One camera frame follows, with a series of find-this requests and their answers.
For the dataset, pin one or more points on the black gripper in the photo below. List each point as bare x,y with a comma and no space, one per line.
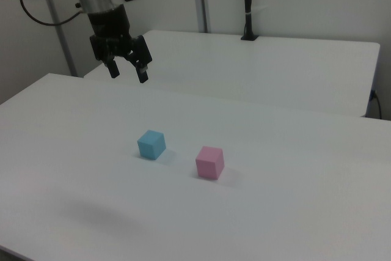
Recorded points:
110,24

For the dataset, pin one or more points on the blue cube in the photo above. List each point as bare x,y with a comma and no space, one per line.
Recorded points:
149,146

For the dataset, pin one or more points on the pink cube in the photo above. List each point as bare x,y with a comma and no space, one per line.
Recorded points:
209,163

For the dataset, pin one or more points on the white background table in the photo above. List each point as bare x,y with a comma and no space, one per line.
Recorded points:
259,68

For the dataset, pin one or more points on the black pole with base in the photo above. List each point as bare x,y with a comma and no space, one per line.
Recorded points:
248,4

